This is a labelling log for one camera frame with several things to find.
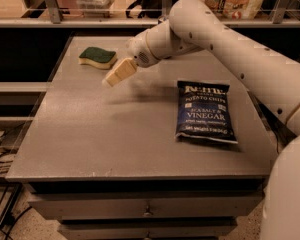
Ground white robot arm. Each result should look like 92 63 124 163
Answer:
103 0 300 240

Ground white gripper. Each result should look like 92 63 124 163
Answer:
102 32 159 87

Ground silver blue drink can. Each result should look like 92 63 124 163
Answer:
158 15 167 24

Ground black cables on left floor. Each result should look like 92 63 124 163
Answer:
0 123 34 240

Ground metal shelf rail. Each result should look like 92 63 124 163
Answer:
0 0 300 28

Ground upper grey drawer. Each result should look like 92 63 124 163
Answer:
29 191 263 220

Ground grey drawer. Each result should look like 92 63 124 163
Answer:
29 191 263 220
58 219 237 240

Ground grey drawer cabinet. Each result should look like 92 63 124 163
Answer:
7 37 277 225

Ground blue potato chips bag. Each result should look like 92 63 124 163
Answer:
176 81 238 144

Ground lower grey drawer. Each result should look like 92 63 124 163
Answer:
58 219 237 240

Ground green and yellow sponge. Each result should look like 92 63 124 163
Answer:
79 47 117 70

